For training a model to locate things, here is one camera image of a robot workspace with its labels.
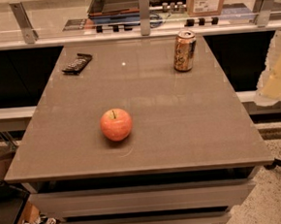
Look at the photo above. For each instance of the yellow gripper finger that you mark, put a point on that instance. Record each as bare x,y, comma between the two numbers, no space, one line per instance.
269,84

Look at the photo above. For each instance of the red apple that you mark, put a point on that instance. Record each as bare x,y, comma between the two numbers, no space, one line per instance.
116,124

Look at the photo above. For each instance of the black rxbar chocolate wrapper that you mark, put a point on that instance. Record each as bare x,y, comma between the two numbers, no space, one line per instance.
78,64

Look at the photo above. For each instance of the gold soda can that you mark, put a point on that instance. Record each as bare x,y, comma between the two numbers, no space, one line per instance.
185,44

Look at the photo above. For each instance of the dark tray stack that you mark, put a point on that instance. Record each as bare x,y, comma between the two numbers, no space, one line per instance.
113,7

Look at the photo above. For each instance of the upper grey drawer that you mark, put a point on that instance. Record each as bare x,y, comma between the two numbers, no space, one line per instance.
141,199

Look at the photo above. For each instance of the right metal bracket post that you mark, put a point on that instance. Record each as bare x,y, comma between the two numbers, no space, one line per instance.
262,9

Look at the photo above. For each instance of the metal bracket post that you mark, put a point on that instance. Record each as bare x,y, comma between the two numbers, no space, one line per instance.
262,9
27,30
144,17

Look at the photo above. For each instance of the middle metal bracket post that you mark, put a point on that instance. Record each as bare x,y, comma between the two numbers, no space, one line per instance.
144,17

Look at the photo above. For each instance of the left metal bracket post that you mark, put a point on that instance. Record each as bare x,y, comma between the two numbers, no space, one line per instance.
27,30

